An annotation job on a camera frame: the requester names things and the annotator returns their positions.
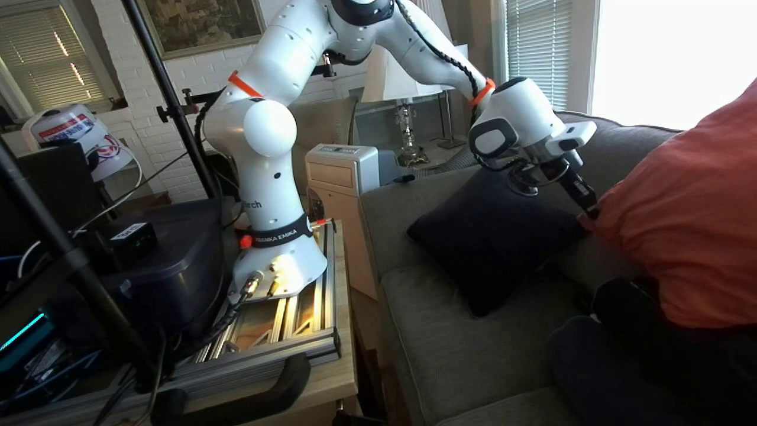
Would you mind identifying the orange velcro strap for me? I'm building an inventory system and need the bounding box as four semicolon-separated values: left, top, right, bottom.
469;76;500;112
226;70;265;105

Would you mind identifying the white shade table lamp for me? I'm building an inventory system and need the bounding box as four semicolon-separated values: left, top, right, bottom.
361;42;456;170

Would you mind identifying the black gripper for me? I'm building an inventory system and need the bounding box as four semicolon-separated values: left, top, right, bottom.
538;149;604;224

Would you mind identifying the black equipment case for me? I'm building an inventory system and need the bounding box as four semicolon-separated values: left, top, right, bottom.
46;196;243;354

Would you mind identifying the wooden table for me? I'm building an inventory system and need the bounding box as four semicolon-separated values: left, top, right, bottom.
152;215;362;426

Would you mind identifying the white air purifier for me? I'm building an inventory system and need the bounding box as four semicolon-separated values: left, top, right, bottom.
305;143;384;306

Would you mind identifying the orange pillow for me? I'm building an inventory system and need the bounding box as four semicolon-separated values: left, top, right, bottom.
581;76;757;332

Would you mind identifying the grey metal rail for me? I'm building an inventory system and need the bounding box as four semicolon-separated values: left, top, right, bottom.
0;330;344;426

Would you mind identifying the aluminium rail mounting base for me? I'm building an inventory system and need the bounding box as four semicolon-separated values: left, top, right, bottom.
176;218;344;374

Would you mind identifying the black curved handle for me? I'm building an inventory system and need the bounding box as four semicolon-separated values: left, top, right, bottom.
150;354;316;426

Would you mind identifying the black box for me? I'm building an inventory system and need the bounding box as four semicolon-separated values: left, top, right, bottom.
14;139;109;245

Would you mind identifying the dark navy square pillow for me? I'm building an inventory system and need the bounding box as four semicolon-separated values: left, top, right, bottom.
406;166;590;321

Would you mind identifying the grey fabric couch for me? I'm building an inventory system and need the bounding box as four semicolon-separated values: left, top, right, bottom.
358;109;757;426

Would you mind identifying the teal lit electronics device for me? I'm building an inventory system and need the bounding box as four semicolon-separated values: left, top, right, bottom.
0;308;57;377

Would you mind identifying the thick black stand pole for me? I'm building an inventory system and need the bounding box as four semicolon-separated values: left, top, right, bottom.
0;139;164;395

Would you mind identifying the narrow window with blinds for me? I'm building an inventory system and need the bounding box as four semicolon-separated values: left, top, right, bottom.
504;0;577;115

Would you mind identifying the small black power adapter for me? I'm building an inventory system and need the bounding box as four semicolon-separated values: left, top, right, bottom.
109;220;159;255

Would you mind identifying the thin black tripod pole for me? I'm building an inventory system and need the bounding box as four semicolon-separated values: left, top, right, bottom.
122;0;226;205

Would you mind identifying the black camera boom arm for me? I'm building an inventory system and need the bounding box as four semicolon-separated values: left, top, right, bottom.
154;84;227;126

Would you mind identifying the large bright window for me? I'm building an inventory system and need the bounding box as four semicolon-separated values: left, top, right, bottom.
590;0;757;134

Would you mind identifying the black cable conduit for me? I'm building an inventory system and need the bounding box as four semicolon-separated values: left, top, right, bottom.
393;0;493;102

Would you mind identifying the white red blue container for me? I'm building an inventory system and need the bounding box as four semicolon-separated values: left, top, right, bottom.
22;102;137;186

